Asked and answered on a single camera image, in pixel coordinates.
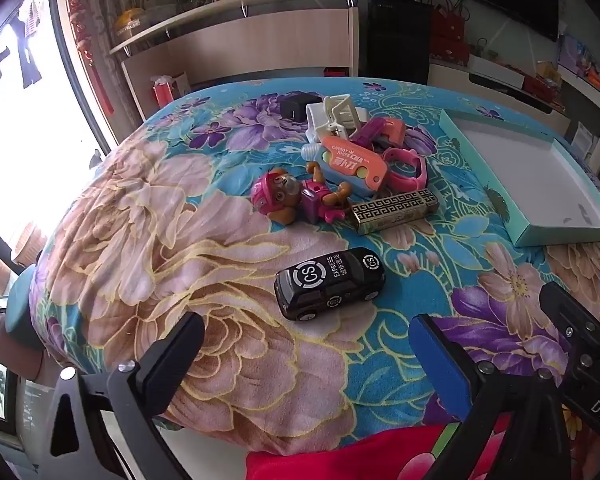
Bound tall white side desk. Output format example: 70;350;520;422
555;62;600;172

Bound white flat box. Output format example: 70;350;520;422
467;52;526;87

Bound blue orange toy knife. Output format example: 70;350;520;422
316;134;387;196

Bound wooden partition counter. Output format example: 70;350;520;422
109;0;374;122

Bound black plug charger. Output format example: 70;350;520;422
280;90;321;119

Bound red hanging ornament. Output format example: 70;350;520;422
64;0;117;117

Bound pink wrist watch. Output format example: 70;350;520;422
380;147;428;194

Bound black water dispenser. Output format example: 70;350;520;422
367;0;434;82

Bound low white television cabinet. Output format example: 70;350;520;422
427;54;574;137

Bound black toy car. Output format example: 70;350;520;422
274;247;386;321

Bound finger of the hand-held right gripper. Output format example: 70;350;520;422
539;282;600;352

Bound cream plastic clip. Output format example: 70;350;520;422
322;94;369;137

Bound yellow container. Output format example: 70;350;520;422
116;8;146;37

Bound purple orange toy gun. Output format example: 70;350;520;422
350;116;409;154

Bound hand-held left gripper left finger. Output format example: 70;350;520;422
27;311;206;480

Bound red flat box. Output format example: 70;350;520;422
522;73;564;104

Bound red floral cloth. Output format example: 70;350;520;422
245;417;571;480

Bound floral blue blanket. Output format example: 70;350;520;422
30;77;600;461

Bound shallow teal cardboard box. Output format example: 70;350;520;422
438;108;600;249

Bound red handbags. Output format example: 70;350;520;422
427;0;471;67

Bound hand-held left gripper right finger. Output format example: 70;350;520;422
408;313;573;480

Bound teal stool cushion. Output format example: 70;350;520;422
4;264;47;352

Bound gold patterned lighter box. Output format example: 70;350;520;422
350;190;440;237

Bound red tissue box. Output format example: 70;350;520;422
150;72;191;109

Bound pink pup toy figure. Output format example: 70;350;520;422
250;160;354;226

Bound patterned curtain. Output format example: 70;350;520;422
76;0;147;126

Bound hanging dark clothes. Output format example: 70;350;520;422
0;0;44;89

